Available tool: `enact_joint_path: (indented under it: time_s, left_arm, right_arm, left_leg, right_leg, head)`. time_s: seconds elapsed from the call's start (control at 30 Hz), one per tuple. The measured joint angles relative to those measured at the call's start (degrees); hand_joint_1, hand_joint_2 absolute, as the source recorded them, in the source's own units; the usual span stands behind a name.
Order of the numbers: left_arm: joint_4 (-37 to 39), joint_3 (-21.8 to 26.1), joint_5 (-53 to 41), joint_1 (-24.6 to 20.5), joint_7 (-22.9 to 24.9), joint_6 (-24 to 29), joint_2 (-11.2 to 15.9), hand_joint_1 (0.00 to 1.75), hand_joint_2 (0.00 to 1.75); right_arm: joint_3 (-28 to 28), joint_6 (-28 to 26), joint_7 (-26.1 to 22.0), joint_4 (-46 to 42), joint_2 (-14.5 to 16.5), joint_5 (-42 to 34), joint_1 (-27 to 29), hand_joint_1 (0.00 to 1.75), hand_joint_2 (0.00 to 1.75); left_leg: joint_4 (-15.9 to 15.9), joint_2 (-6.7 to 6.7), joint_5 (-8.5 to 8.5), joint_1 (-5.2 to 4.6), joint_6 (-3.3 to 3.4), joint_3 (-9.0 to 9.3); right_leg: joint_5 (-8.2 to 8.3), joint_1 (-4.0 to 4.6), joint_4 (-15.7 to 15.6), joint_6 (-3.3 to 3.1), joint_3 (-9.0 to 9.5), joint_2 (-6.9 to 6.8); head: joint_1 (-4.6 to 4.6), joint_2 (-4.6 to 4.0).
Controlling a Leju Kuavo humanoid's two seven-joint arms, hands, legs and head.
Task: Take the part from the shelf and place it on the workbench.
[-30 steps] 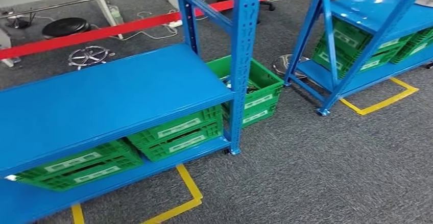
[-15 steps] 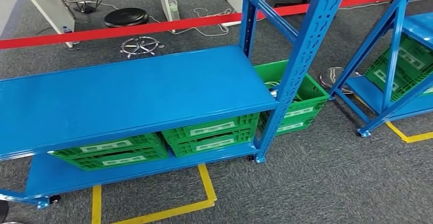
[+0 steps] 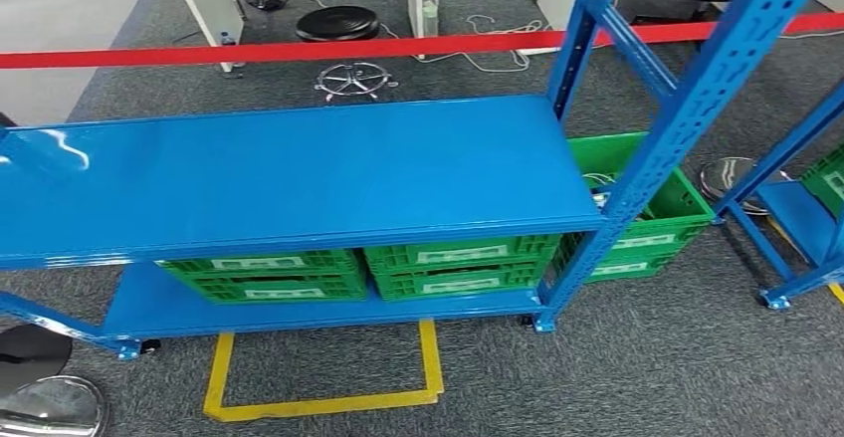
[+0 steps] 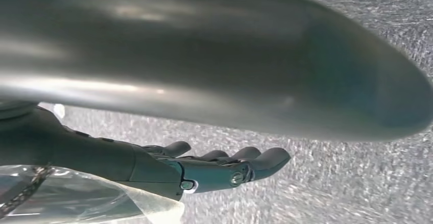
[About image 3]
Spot blue metal shelf rack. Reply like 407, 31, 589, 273
0, 0, 839, 361
712, 81, 844, 312

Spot large clear bottle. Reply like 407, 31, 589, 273
421, 0, 441, 38

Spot black round stool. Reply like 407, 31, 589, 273
295, 5, 400, 104

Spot small water bottle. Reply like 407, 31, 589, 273
219, 31, 247, 70

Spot red barrier belt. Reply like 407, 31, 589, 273
0, 11, 844, 71

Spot chrome stool base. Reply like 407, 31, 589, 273
699, 155, 794, 217

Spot white tangled cable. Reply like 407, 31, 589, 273
378, 13, 549, 75

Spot white connector wire bundle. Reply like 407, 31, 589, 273
581, 171, 619, 211

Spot chrome stanchion post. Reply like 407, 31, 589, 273
0, 375, 110, 437

